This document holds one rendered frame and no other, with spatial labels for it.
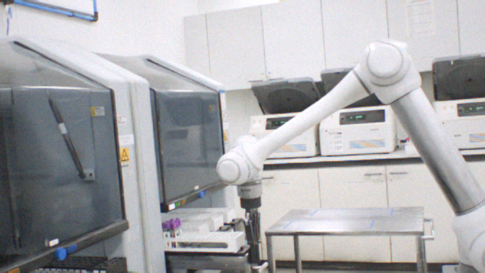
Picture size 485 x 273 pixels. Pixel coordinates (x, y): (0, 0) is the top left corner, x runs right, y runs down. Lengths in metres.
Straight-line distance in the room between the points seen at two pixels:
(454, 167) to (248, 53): 3.20
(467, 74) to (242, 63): 1.81
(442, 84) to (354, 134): 0.83
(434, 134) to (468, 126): 2.47
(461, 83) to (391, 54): 2.93
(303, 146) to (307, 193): 0.37
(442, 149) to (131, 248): 0.99
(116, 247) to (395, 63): 1.01
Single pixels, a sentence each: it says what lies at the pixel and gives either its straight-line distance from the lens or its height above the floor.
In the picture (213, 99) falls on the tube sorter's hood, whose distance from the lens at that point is 2.34.
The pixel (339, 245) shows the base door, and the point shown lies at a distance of 4.20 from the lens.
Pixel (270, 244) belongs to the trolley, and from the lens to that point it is 2.12.
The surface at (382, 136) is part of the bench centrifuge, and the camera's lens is 4.03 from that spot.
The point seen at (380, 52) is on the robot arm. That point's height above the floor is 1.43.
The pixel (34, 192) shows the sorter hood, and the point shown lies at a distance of 1.36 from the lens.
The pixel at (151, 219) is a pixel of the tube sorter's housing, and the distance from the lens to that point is 1.84.
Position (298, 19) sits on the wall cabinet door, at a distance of 4.46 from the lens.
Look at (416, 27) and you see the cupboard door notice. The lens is 4.32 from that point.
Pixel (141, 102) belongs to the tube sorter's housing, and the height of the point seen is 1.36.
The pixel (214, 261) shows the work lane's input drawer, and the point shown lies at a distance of 1.87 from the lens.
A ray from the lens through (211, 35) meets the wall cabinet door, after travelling 4.69.
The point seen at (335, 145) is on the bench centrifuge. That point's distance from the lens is 4.08.
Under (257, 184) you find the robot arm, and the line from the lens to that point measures 1.80.
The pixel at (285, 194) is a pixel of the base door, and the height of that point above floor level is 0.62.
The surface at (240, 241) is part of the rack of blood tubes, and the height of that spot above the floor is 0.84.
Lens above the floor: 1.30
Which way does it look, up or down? 3 degrees down
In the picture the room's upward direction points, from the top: 5 degrees counter-clockwise
